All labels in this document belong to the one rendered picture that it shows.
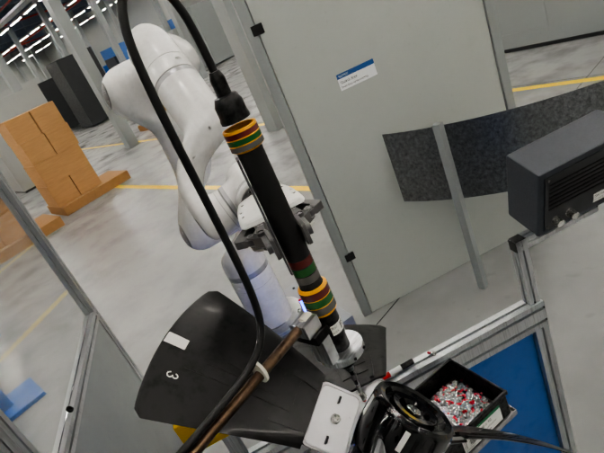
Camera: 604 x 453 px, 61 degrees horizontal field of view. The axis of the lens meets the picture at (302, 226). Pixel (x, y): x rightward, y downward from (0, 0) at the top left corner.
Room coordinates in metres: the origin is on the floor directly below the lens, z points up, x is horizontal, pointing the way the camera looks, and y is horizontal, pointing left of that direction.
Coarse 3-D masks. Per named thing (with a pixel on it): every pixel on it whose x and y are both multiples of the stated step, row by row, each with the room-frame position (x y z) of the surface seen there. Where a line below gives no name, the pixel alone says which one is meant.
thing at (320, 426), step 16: (320, 400) 0.55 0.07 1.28; (336, 400) 0.55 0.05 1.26; (352, 400) 0.55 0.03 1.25; (320, 416) 0.54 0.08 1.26; (352, 416) 0.53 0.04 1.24; (320, 432) 0.52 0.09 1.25; (336, 432) 0.52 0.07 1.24; (352, 432) 0.52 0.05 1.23; (320, 448) 0.50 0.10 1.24; (336, 448) 0.50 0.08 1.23
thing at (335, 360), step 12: (300, 312) 0.60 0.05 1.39; (300, 324) 0.57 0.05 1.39; (312, 324) 0.57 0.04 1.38; (324, 324) 0.58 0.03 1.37; (300, 336) 0.57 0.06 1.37; (312, 336) 0.56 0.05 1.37; (324, 336) 0.57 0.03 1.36; (348, 336) 0.62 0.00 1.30; (360, 336) 0.61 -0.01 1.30; (312, 348) 0.59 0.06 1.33; (324, 348) 0.57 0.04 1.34; (348, 348) 0.59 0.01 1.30; (360, 348) 0.59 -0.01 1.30; (324, 360) 0.58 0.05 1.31; (336, 360) 0.58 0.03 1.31; (348, 360) 0.57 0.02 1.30
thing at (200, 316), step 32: (192, 320) 0.65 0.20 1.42; (224, 320) 0.65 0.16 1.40; (160, 352) 0.60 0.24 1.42; (192, 352) 0.60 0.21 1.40; (224, 352) 0.60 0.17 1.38; (288, 352) 0.60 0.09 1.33; (160, 384) 0.56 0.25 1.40; (192, 384) 0.56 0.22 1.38; (224, 384) 0.56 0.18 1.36; (288, 384) 0.56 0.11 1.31; (320, 384) 0.56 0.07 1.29; (160, 416) 0.52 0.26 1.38; (192, 416) 0.53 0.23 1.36; (256, 416) 0.53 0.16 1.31; (288, 416) 0.53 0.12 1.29
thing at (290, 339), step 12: (288, 336) 0.56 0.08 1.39; (276, 348) 0.55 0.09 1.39; (288, 348) 0.55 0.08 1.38; (276, 360) 0.53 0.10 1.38; (252, 384) 0.50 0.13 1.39; (240, 396) 0.49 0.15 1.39; (228, 408) 0.48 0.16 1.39; (216, 420) 0.47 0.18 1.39; (228, 420) 0.47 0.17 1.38; (216, 432) 0.45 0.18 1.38; (204, 444) 0.44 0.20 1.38
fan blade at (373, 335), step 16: (368, 336) 0.79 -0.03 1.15; (384, 336) 0.78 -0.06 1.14; (304, 352) 0.79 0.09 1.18; (368, 352) 0.72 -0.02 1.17; (384, 352) 0.71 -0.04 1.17; (320, 368) 0.73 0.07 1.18; (368, 368) 0.67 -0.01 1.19; (384, 368) 0.66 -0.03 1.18; (336, 384) 0.66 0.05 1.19; (352, 384) 0.65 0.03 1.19
